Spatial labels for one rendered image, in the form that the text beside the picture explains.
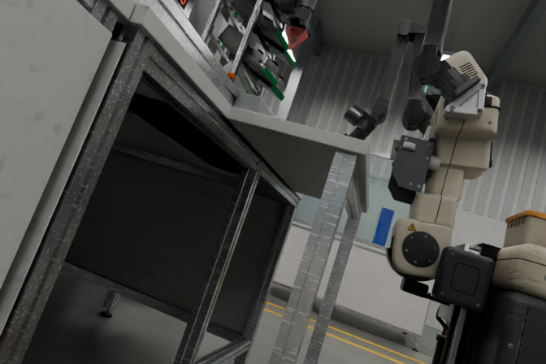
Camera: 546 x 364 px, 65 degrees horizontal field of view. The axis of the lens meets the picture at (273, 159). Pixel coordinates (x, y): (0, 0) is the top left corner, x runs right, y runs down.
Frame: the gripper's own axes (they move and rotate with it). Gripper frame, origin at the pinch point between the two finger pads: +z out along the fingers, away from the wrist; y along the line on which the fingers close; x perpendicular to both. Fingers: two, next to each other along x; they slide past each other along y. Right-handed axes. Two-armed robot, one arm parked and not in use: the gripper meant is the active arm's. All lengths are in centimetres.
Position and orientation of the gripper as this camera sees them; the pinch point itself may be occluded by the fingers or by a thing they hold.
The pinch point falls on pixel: (291, 48)
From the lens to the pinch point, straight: 147.4
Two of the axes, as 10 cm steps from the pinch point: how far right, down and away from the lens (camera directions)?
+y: -2.2, -2.5, -9.4
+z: -3.3, 9.3, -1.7
